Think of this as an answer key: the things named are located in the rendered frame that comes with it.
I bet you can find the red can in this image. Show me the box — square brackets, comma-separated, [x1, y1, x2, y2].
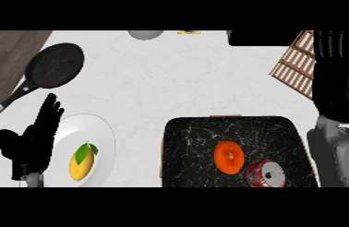
[245, 159, 289, 188]

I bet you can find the black frying pan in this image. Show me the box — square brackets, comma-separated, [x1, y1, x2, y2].
[0, 42, 86, 114]

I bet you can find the yellow lemon with green leaves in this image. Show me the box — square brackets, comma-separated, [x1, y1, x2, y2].
[69, 141, 101, 183]

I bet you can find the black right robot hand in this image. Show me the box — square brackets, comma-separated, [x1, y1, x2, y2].
[311, 30, 349, 125]

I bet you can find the orange squash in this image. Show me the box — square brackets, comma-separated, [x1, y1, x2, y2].
[214, 139, 248, 176]

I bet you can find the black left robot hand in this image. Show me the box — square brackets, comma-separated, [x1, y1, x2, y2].
[0, 92, 66, 181]

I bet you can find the wooden slatted tiered shelf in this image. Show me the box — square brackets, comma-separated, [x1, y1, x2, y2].
[270, 30, 317, 101]

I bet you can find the grey bowl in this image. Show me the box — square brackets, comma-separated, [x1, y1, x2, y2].
[128, 30, 166, 42]

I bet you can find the black appliance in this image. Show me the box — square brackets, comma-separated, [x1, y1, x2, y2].
[227, 30, 305, 47]

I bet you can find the black marbled tray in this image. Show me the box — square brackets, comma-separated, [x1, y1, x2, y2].
[159, 114, 322, 188]

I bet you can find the white plate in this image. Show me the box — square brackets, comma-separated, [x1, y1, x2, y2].
[45, 113, 118, 188]

